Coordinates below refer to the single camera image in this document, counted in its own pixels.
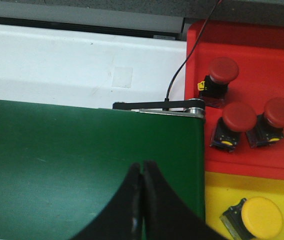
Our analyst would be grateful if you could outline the red and black wires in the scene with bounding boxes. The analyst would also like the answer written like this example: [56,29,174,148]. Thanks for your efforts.
[165,0,224,111]

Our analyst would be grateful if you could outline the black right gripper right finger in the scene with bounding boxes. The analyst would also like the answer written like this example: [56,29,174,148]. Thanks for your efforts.
[142,160,225,240]

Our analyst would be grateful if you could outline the yellow mushroom push button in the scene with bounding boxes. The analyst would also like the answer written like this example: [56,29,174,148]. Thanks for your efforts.
[220,196,284,240]

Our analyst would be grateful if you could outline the green conveyor belt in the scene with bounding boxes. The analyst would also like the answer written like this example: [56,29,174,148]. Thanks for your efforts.
[0,100,206,240]

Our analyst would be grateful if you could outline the grey stone counter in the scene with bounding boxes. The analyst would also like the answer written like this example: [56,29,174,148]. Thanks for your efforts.
[0,0,284,34]

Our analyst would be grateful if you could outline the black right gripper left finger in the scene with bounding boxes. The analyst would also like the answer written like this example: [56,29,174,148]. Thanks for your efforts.
[72,163,142,240]

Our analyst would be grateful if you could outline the yellow plastic bin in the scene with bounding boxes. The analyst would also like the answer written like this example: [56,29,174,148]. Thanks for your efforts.
[205,172,284,240]

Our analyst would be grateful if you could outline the red mushroom push button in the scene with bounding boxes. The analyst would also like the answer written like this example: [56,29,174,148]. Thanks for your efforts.
[246,97,284,148]
[197,56,240,109]
[209,101,257,153]

